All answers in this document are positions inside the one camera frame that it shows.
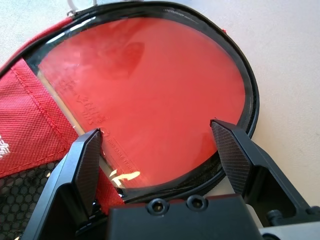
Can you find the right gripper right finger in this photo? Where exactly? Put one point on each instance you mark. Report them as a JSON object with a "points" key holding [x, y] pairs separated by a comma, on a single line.
{"points": [[237, 155]]}

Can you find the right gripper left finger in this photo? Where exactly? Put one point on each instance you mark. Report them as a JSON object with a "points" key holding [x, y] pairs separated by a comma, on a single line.
{"points": [[85, 170]]}

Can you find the red black paddle case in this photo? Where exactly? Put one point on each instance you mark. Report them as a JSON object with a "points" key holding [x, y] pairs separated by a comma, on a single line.
{"points": [[27, 117]]}

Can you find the red ping-pong paddle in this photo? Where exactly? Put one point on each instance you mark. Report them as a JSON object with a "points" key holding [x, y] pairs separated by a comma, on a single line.
{"points": [[155, 95]]}

